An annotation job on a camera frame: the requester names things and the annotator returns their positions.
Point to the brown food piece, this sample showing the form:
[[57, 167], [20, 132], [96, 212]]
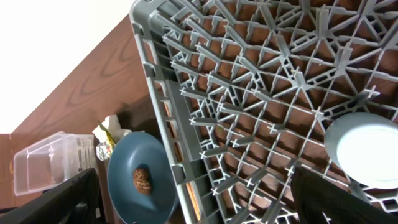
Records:
[[141, 181]]

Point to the wooden chopsticks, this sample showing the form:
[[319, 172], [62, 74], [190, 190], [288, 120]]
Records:
[[193, 200]]

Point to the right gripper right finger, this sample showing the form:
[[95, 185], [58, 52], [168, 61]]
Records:
[[316, 199]]

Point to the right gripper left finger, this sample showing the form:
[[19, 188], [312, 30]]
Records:
[[73, 201]]

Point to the clear plastic bin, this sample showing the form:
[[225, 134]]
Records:
[[51, 161]]

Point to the grey dishwasher rack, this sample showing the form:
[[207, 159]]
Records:
[[244, 91]]

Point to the light blue cup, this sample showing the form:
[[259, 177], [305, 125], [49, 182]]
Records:
[[364, 146]]

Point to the crumpled snack wrapper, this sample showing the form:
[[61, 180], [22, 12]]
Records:
[[108, 133]]

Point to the dark blue plate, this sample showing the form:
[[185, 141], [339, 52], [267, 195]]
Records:
[[141, 150]]

